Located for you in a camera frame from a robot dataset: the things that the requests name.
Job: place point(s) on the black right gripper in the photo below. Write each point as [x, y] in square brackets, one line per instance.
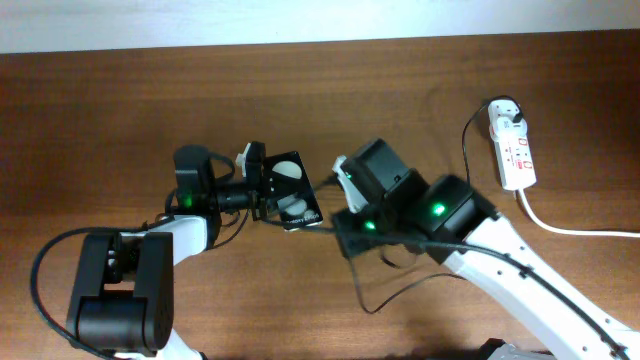
[349, 222]

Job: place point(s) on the black smartphone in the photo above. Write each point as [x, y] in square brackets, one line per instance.
[291, 199]

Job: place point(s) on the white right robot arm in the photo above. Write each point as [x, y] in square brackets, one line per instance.
[461, 230]

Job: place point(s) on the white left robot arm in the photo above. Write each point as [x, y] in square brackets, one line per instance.
[122, 302]

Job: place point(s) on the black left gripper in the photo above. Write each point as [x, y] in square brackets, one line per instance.
[259, 200]

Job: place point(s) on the white power strip red labels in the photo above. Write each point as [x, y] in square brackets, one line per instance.
[515, 163]

